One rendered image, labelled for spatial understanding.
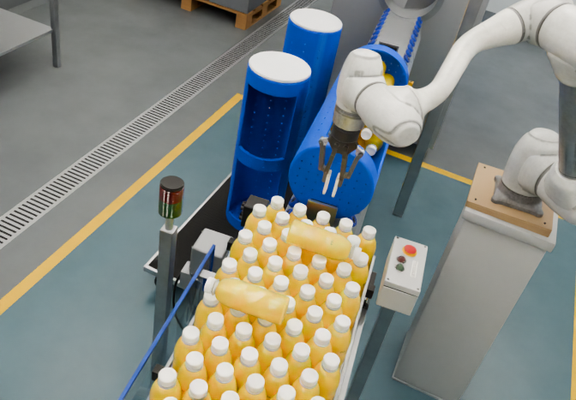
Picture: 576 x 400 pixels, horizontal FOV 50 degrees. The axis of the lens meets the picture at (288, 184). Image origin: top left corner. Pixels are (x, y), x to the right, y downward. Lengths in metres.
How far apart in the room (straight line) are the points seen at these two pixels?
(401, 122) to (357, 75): 0.19
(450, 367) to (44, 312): 1.78
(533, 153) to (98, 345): 1.90
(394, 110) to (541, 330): 2.25
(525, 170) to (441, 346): 0.88
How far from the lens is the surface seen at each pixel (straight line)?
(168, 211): 1.65
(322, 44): 3.25
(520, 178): 2.26
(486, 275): 2.43
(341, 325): 1.57
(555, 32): 1.75
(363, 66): 1.55
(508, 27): 1.79
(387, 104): 1.47
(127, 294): 3.03
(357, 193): 2.00
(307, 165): 1.99
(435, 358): 2.78
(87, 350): 2.84
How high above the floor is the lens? 2.26
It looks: 37 degrees down
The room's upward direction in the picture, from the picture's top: 12 degrees clockwise
